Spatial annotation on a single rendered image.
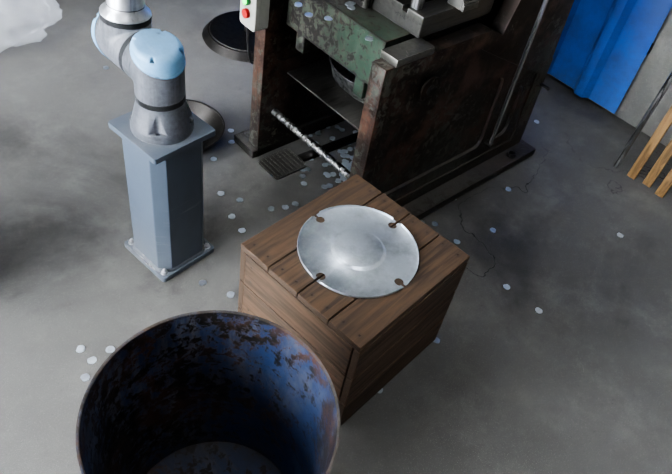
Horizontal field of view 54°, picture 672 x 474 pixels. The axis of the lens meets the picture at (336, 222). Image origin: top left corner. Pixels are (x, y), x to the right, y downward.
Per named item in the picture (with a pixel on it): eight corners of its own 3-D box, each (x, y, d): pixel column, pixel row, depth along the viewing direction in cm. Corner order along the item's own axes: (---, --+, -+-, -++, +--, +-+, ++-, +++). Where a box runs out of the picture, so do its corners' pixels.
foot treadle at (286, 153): (275, 191, 200) (276, 178, 196) (256, 172, 205) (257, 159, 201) (408, 129, 232) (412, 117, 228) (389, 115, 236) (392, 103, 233)
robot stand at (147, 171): (163, 283, 184) (154, 160, 152) (123, 245, 191) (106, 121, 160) (215, 250, 195) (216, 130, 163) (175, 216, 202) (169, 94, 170)
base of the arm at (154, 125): (156, 153, 154) (153, 119, 147) (117, 122, 160) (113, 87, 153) (206, 129, 163) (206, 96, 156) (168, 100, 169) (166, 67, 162)
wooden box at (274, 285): (337, 429, 160) (361, 349, 135) (235, 331, 176) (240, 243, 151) (435, 339, 183) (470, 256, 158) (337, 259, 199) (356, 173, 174)
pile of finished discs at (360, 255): (362, 320, 140) (363, 318, 140) (271, 243, 152) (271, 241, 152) (442, 256, 157) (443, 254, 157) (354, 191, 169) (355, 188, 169)
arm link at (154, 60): (152, 113, 148) (148, 61, 139) (120, 84, 154) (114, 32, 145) (196, 96, 155) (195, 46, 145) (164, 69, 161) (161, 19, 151)
